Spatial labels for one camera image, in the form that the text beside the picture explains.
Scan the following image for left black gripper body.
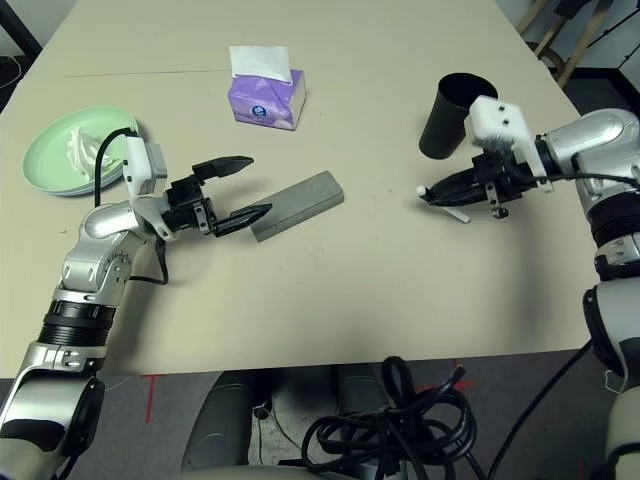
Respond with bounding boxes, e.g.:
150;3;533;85
162;173;219;236

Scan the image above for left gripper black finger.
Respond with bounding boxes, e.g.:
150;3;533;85
192;155;255;180
214;203;274;237

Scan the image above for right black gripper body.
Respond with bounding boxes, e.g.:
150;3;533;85
472;149;539;220

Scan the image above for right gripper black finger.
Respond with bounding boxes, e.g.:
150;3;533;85
429;168;482;195
427;187;486;207

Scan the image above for blue capped white marker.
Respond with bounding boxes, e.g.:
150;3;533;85
416;185;471;225

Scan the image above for grey glasses case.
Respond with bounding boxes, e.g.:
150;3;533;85
249;170;346;245

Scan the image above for white tissue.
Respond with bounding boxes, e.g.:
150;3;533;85
66;127;124;179

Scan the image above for light green plate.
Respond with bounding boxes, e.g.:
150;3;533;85
23;104;141;195

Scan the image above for black plastic cup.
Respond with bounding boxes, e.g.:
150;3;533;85
418;72;499;161

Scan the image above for purple tissue pack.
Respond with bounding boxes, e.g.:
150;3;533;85
227;45;307;132

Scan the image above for light blue plate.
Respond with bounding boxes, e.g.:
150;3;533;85
29;124;144;200

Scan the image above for wooden stool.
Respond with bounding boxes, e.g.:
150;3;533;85
519;0;609;89

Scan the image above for black jacket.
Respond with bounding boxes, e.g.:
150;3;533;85
549;0;601;20

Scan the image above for robot left leg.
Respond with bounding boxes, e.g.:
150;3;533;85
179;372;274;474

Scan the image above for robot leg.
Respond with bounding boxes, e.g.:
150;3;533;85
334;364;401;419
179;372;274;474

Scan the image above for robot right leg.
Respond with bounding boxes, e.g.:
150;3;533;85
334;364;401;419

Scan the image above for beige black-framed side table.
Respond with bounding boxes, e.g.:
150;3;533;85
0;0;45;56

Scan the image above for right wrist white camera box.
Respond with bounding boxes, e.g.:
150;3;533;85
467;95;554;194

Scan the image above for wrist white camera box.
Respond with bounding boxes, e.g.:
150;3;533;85
467;95;554;194
122;135;176;242

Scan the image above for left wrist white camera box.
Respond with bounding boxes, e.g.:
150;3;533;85
122;135;176;242

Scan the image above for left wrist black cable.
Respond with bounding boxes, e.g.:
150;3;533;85
92;128;169;287

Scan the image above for black cable bundle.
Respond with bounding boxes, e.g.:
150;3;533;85
302;355;476;480

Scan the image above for thin white floor cable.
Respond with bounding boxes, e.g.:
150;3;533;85
0;52;22;90

